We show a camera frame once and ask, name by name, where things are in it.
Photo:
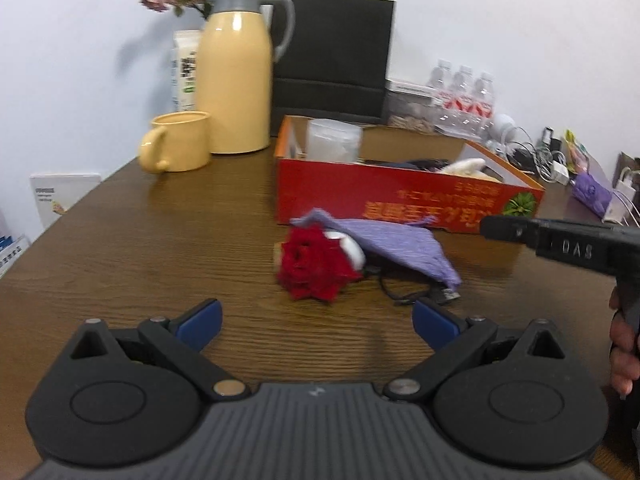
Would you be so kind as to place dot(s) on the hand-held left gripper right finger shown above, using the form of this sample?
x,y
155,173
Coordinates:
x,y
435,322

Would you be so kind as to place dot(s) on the clear cotton container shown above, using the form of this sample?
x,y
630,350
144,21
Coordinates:
x,y
334,142

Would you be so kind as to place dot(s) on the white round camera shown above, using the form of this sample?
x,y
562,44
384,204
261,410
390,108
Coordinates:
x,y
502,130

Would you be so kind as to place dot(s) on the blue and white box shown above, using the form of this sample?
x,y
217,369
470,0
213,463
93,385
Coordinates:
x,y
12,255

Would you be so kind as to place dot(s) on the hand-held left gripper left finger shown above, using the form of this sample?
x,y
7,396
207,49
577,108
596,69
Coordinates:
x,y
202,322

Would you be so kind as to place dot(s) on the white printed box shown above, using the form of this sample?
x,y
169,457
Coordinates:
x,y
62,200

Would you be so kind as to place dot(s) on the white rounded object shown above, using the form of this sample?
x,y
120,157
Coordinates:
x,y
352,252

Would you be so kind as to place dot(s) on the purple tissue pack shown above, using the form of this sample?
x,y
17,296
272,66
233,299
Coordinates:
x,y
590,192

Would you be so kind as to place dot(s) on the red fabric rose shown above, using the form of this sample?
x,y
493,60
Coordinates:
x,y
312,265

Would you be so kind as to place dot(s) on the person's right hand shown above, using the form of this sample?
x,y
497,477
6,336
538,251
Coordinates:
x,y
625,355

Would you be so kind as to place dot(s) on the white milk carton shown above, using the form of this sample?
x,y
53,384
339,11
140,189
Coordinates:
x,y
186,70

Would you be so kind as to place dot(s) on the flat white box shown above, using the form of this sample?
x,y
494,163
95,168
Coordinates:
x,y
412,86

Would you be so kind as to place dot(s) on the colourful snack packet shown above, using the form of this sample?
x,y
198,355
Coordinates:
x,y
577,152

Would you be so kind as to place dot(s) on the clear seed container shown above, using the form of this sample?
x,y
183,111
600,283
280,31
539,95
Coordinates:
x,y
410,112

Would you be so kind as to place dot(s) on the small black bottle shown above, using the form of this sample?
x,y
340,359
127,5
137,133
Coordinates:
x,y
546,139

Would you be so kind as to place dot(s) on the yellow mug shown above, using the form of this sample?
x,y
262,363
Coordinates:
x,y
182,142

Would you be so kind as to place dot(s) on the yellow thermos jug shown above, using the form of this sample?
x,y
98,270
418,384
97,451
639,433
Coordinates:
x,y
235,85

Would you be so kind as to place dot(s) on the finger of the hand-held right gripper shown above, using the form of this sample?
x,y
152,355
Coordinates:
x,y
505,230

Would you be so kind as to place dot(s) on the brown paper bag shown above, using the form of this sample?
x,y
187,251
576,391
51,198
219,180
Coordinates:
x,y
629,165

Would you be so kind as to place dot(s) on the black paper bag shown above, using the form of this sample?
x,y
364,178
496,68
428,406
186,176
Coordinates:
x,y
332,55

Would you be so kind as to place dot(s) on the purple knitted cloth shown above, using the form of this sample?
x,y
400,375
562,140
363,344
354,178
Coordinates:
x,y
400,245

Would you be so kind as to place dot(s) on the red cardboard box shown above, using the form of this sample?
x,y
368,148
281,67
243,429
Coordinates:
x,y
340,195

